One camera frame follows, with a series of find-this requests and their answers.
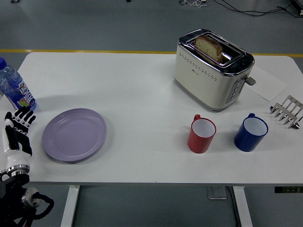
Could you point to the grey table control box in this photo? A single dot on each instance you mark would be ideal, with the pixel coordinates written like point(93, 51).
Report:
point(216, 192)

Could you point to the silver metal toast rack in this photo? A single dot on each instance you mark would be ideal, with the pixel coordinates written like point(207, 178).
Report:
point(287, 111)

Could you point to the black table control panel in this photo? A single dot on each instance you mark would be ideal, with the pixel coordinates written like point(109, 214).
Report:
point(288, 189)

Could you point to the cream chrome toaster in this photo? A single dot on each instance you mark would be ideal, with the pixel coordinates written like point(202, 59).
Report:
point(208, 78)

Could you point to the white table leg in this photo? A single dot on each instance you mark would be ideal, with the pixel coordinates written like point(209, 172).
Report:
point(242, 205)
point(69, 205)

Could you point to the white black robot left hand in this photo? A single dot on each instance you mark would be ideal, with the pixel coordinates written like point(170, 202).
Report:
point(14, 151)

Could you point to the brown bread slice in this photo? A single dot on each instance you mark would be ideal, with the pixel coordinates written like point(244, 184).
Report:
point(209, 46)

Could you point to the red mug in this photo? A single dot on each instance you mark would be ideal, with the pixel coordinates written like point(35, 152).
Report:
point(201, 136)

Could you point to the lilac round plate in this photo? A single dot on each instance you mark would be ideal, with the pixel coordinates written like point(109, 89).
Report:
point(74, 134)

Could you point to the blue plastic water bottle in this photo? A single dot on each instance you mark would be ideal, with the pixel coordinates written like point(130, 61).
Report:
point(16, 87)

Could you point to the white paper sheet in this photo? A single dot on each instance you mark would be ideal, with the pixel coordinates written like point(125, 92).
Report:
point(267, 84)

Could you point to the blue mug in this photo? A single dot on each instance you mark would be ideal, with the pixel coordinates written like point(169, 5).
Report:
point(251, 134)

